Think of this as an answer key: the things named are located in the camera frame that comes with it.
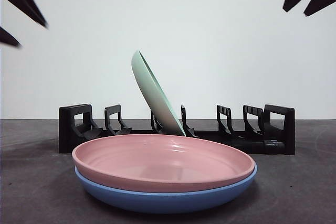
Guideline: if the blue plate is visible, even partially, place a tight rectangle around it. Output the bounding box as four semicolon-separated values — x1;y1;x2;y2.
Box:
74;164;258;215

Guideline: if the black plate rack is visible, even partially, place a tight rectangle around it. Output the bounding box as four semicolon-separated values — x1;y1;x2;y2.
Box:
58;103;296;155

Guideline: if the light green plate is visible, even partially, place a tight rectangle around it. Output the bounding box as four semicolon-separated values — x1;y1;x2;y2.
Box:
130;50;186;137

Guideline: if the pink plate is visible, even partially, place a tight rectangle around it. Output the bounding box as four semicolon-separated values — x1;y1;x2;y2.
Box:
71;133;257;193

